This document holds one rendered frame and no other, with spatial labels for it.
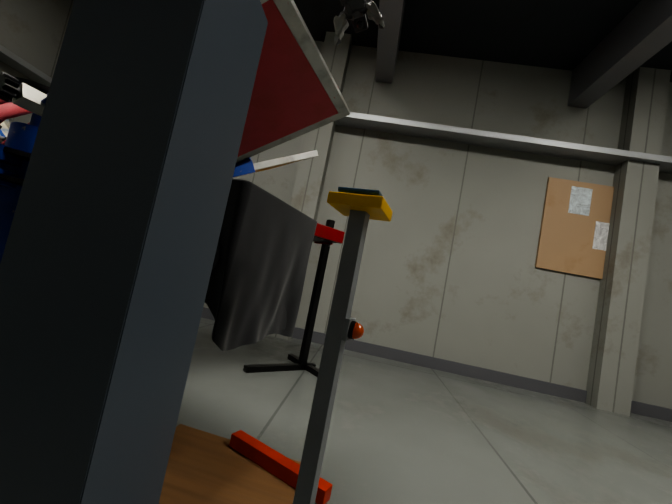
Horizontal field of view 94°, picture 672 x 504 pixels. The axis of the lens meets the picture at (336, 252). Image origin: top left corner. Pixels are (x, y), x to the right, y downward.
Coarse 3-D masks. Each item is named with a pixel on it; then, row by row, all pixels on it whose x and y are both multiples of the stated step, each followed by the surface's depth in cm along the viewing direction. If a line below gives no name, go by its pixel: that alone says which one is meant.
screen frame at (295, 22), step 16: (288, 0) 78; (288, 16) 82; (304, 32) 88; (304, 48) 93; (320, 64) 100; (320, 80) 106; (336, 96) 115; (304, 128) 129; (272, 144) 135; (240, 160) 141
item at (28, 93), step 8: (24, 88) 93; (32, 88) 95; (24, 96) 92; (32, 96) 94; (40, 96) 96; (16, 104) 94; (24, 104) 94; (32, 104) 95; (40, 104) 96; (40, 112) 98
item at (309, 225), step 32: (256, 192) 79; (256, 224) 82; (288, 224) 97; (256, 256) 84; (288, 256) 100; (224, 288) 76; (256, 288) 87; (288, 288) 107; (224, 320) 77; (256, 320) 90; (288, 320) 110
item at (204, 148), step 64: (128, 0) 41; (192, 0) 40; (256, 0) 53; (64, 64) 41; (128, 64) 40; (192, 64) 40; (256, 64) 57; (64, 128) 40; (128, 128) 39; (192, 128) 42; (64, 192) 39; (128, 192) 38; (192, 192) 45; (64, 256) 38; (128, 256) 37; (192, 256) 48; (0, 320) 38; (64, 320) 37; (128, 320) 37; (192, 320) 51; (0, 384) 37; (64, 384) 36; (128, 384) 39; (0, 448) 36; (64, 448) 36; (128, 448) 41
